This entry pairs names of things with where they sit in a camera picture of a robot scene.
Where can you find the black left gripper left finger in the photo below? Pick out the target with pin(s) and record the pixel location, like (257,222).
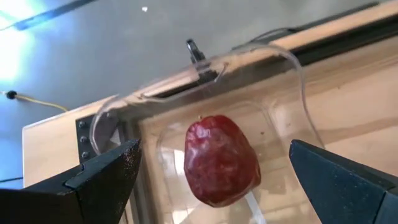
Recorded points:
(93,193)

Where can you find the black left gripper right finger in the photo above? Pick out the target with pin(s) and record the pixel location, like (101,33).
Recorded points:
(342,193)

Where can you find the red apple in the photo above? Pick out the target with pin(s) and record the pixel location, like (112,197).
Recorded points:
(217,161)

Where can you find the clear plastic container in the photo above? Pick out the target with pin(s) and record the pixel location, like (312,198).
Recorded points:
(280,109)

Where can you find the small black clip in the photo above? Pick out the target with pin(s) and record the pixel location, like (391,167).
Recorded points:
(196,54)

